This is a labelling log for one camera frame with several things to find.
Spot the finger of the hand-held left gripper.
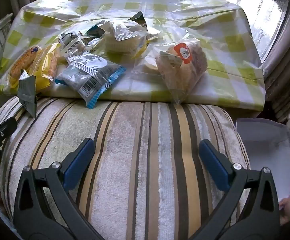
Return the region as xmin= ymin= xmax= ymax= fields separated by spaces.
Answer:
xmin=0 ymin=117 xmax=18 ymax=142

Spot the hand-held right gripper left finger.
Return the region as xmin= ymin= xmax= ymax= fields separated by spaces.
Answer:
xmin=13 ymin=137 xmax=104 ymax=240

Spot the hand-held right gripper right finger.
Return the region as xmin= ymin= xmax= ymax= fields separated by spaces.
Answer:
xmin=188 ymin=139 xmax=280 ymax=240

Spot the dark green snack packet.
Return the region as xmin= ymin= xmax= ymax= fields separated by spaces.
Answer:
xmin=18 ymin=69 xmax=38 ymax=119
xmin=129 ymin=11 xmax=149 ymax=32

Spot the white plastic container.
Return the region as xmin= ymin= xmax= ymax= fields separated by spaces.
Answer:
xmin=236 ymin=118 xmax=290 ymax=199

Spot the yellow trimmed clear bread packet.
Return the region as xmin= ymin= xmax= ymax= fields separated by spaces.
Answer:
xmin=104 ymin=20 xmax=148 ymax=58

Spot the striped beige sofa cushion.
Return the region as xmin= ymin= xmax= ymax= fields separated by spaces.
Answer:
xmin=0 ymin=96 xmax=251 ymax=240

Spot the orange crispy snack packet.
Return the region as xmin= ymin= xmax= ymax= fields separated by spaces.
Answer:
xmin=8 ymin=45 xmax=43 ymax=89

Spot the yellow snack packet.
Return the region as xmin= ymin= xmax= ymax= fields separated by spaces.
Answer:
xmin=31 ymin=42 xmax=62 ymax=92

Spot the person's bare leg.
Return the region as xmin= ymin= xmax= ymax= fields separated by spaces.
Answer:
xmin=279 ymin=197 xmax=290 ymax=227

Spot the blue edged clear snack packet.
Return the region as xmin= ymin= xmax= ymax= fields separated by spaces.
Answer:
xmin=55 ymin=51 xmax=127 ymax=109

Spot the orange label bread packet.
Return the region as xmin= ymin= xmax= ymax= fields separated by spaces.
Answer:
xmin=155 ymin=41 xmax=208 ymax=105

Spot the black white printed snack packet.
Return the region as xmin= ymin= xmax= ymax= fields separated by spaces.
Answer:
xmin=59 ymin=31 xmax=85 ymax=55

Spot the clear pale cake packet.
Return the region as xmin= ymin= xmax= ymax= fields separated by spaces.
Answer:
xmin=131 ymin=44 xmax=165 ymax=80

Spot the beige small snack packet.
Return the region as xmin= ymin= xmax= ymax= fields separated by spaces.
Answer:
xmin=81 ymin=36 xmax=105 ymax=53

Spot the teal white small packet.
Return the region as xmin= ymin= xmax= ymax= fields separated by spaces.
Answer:
xmin=85 ymin=21 xmax=107 ymax=37

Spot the yellow white checkered tablecloth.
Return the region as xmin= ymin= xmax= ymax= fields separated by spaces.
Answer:
xmin=0 ymin=0 xmax=266 ymax=112

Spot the sheer patterned curtain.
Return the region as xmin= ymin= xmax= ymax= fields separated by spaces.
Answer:
xmin=190 ymin=0 xmax=290 ymax=63

